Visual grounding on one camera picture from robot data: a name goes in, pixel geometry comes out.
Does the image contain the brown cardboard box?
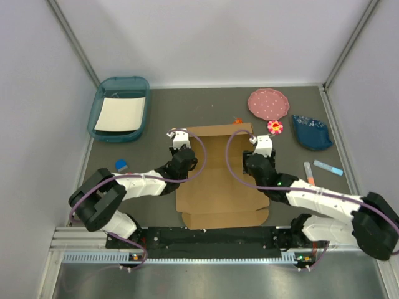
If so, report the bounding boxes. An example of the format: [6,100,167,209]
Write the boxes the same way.
[175,123,270,230]

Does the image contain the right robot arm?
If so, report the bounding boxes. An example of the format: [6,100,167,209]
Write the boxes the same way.
[243,151,398,261]

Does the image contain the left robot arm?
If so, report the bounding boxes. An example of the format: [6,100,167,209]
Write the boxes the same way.
[68,146,198,247]

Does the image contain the pink flower toy right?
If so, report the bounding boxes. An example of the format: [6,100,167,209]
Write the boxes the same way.
[267,120,284,135]

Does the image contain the orange grey marker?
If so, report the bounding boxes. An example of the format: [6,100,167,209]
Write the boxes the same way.
[304,162,315,186]

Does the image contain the dark blue leaf dish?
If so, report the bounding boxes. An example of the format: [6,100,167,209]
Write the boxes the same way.
[292,115,334,151]

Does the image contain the small blue scraper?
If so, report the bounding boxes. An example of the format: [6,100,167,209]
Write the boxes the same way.
[115,159,128,173]

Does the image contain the pink polka dot plate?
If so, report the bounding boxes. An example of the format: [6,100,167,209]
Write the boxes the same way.
[247,88,290,121]

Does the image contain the light blue marker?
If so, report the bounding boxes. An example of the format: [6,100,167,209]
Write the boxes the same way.
[313,160,344,176]

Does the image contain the white paper sheet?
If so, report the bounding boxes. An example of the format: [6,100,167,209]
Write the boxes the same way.
[94,97,145,132]

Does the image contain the teal plastic bin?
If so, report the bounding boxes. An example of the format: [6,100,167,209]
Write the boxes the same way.
[87,76,150,143]

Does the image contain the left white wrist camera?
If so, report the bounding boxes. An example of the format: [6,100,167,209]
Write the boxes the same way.
[166,128,191,150]

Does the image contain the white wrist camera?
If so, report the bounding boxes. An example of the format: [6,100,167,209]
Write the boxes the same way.
[166,128,191,150]
[249,135,273,158]

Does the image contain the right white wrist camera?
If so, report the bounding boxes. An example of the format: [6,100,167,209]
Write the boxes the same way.
[249,135,273,158]

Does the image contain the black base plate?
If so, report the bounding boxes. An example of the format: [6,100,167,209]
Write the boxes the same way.
[105,225,331,250]

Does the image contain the aluminium frame rail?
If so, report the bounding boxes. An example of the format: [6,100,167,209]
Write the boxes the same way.
[50,227,361,267]

